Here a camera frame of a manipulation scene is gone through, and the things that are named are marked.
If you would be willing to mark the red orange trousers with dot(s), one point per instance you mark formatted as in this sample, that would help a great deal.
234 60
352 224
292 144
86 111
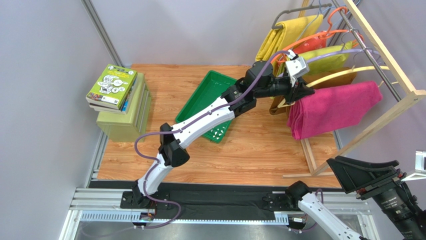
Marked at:
313 43

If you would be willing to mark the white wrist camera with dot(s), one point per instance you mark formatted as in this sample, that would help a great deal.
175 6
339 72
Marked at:
296 67
419 172

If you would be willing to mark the cream yellow hanger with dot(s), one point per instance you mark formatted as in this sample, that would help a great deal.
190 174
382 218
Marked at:
332 76

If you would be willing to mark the brown trousers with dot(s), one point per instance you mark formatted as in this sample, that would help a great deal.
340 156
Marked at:
339 80

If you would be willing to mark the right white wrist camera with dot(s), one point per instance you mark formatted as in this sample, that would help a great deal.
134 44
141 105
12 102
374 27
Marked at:
419 172

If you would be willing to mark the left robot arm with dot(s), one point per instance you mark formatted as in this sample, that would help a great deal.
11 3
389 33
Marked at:
259 82

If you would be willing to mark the lilac hanger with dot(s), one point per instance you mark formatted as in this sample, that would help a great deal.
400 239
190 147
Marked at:
332 54

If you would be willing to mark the yellow trousers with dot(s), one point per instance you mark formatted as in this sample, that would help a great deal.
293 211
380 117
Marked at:
290 31

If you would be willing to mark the green plastic tray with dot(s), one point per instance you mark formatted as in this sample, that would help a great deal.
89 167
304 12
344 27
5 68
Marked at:
210 88

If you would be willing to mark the black base mat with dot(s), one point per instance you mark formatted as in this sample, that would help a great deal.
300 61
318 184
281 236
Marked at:
192 201

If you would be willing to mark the grey hanger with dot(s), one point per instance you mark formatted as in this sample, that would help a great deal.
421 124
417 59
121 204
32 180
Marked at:
300 9

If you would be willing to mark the pink trousers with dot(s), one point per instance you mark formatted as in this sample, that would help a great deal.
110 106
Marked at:
333 108

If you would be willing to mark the lime green trousers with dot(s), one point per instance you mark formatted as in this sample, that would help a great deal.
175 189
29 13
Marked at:
309 51

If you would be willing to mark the aluminium corner post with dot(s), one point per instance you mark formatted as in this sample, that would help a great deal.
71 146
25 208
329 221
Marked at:
102 32

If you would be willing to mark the orange hanger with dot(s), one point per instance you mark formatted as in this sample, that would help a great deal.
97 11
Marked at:
327 25

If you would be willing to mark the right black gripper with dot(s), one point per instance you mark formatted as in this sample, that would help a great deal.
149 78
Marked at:
361 178

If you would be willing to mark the metal hanging rail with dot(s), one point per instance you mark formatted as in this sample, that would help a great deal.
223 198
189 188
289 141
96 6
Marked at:
354 13

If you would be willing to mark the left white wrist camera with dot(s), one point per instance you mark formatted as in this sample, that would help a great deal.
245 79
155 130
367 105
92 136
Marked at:
296 67

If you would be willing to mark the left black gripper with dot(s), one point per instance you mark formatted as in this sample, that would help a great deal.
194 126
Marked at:
299 89

